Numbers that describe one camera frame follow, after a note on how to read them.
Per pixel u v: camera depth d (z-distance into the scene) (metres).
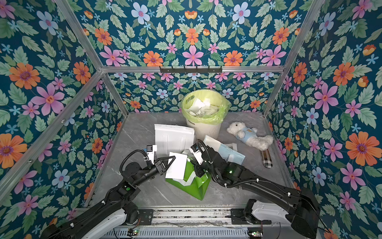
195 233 0.77
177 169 0.72
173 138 0.82
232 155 0.73
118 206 0.55
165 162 0.68
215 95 0.95
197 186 0.71
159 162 0.65
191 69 0.91
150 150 0.66
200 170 0.64
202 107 0.99
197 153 0.62
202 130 0.86
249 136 0.95
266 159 0.91
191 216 0.75
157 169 0.64
